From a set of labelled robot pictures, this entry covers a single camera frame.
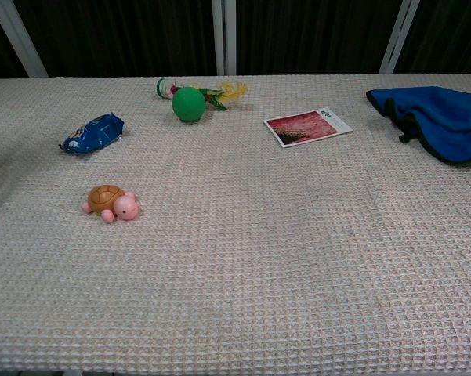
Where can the small pink toy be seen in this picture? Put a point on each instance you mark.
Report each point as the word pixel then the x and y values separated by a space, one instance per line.
pixel 106 197

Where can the beige waffle weave tablecloth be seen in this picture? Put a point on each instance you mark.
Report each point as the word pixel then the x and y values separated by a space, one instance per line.
pixel 258 254

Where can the red picture postcard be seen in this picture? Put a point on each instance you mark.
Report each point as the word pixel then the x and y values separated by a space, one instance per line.
pixel 301 127

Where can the green rubber ball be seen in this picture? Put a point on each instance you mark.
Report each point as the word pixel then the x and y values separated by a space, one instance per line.
pixel 189 105

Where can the feather shuttlecock with green base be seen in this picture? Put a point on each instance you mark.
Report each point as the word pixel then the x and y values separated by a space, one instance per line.
pixel 165 88

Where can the blue snack packet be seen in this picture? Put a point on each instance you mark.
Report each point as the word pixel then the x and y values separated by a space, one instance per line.
pixel 94 133

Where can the dark pleated curtain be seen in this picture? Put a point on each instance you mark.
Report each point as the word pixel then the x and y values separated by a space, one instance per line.
pixel 121 35

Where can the blue folded cloth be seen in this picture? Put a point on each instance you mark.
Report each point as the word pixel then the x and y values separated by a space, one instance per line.
pixel 446 117

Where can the white metal frame post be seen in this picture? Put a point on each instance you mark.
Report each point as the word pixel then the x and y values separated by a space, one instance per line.
pixel 224 39
pixel 399 39
pixel 17 39

